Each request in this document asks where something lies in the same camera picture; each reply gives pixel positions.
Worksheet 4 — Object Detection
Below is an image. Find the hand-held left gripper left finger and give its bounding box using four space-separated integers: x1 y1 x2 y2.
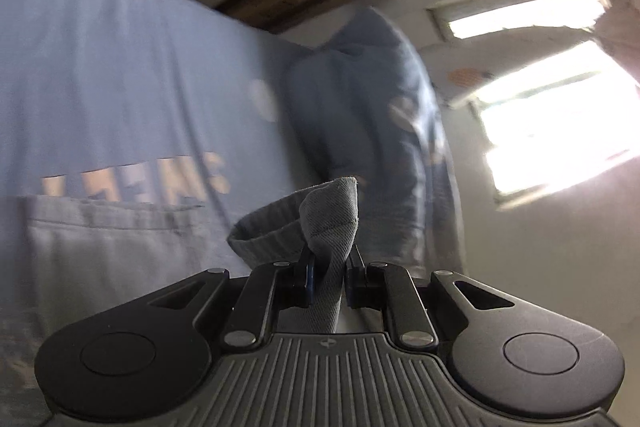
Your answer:
145 252 318 353

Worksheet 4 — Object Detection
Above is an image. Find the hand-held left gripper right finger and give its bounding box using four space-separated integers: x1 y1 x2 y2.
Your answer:
345 252 516 350

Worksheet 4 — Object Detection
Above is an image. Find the grey garment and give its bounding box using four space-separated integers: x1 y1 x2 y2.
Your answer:
0 177 361 427

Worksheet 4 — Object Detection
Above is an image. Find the blue printed duvet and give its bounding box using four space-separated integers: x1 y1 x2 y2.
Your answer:
282 7 468 280

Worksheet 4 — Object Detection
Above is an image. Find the bright window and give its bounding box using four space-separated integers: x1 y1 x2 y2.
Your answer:
427 0 640 210

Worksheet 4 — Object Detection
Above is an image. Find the blue printed bed sheet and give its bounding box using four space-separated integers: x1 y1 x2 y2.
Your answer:
0 0 311 288

